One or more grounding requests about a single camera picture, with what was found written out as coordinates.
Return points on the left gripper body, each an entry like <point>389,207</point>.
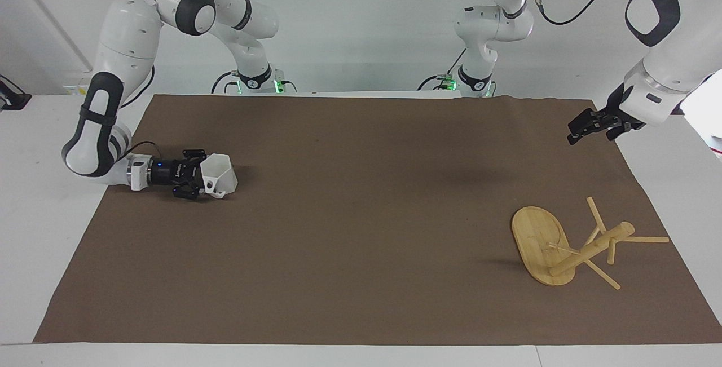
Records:
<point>616,107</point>

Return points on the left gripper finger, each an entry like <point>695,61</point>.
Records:
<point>619,129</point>
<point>586,124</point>

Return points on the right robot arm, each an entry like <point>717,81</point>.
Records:
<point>130,34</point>

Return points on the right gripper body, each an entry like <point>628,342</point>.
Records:
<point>169,172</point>

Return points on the black stand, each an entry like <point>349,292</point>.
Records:
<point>12,99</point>

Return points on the white hexagonal cup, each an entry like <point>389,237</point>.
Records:
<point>219,175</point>

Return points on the wooden cup rack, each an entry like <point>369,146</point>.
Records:
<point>538,243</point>

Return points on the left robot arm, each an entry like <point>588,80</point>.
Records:
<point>671,45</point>

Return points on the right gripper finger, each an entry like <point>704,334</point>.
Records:
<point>189,191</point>
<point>194,154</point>

